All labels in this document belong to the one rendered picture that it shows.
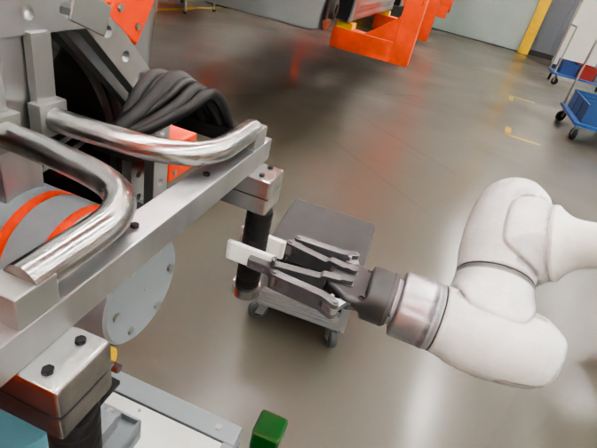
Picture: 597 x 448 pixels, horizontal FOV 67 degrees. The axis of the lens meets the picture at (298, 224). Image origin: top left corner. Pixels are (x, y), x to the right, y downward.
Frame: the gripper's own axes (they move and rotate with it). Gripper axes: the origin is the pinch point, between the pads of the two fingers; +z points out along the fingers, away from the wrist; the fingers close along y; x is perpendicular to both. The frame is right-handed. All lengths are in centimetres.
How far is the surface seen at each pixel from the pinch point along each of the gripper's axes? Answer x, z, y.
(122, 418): -68, 28, 7
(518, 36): -51, -164, 1271
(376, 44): -20, 41, 343
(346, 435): -83, -26, 39
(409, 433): -83, -45, 49
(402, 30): -5, 23, 343
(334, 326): -72, -11, 70
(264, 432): -16.9, -10.3, -14.1
